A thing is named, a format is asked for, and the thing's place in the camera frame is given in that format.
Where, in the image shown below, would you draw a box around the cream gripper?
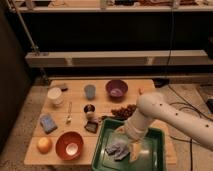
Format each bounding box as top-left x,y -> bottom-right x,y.
115,126 -> 144,162

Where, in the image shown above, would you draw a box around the blue sponge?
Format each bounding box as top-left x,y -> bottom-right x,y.
40,114 -> 57,134

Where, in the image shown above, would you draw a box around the grey blue towel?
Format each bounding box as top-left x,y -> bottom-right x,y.
105,140 -> 130,161

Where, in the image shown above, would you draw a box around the metal spoon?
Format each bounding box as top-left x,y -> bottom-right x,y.
66,102 -> 72,124

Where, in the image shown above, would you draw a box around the white cup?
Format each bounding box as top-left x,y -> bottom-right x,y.
47,87 -> 63,106

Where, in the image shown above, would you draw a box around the green plastic tray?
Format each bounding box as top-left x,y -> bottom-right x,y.
91,117 -> 167,171

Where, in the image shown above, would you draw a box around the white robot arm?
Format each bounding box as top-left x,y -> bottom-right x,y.
116,92 -> 213,162

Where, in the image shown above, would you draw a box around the white mushroom toy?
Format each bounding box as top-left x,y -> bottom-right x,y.
86,111 -> 99,122

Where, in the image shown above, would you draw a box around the light blue cup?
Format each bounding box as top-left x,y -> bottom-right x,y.
84,84 -> 96,100

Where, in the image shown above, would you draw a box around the black floor cables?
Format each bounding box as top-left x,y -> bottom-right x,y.
166,83 -> 213,171

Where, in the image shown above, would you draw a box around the orange carrot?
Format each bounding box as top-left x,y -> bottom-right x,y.
138,88 -> 143,95

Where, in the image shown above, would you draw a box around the wooden shelf rack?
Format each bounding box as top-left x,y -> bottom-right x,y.
6,0 -> 213,68

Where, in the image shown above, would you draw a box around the purple bowl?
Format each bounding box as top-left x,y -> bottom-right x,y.
105,79 -> 128,98

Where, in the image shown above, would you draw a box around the small dark square dish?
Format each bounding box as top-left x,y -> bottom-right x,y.
84,121 -> 98,133

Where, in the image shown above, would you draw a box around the red bowl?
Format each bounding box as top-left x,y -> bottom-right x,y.
55,131 -> 84,161

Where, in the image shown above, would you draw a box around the small dark cup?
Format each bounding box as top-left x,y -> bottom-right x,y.
84,104 -> 95,113

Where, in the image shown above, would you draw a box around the orange fruit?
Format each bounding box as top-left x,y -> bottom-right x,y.
37,137 -> 52,154

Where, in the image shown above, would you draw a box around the bunch of brown grapes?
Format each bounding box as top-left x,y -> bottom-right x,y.
111,104 -> 136,120

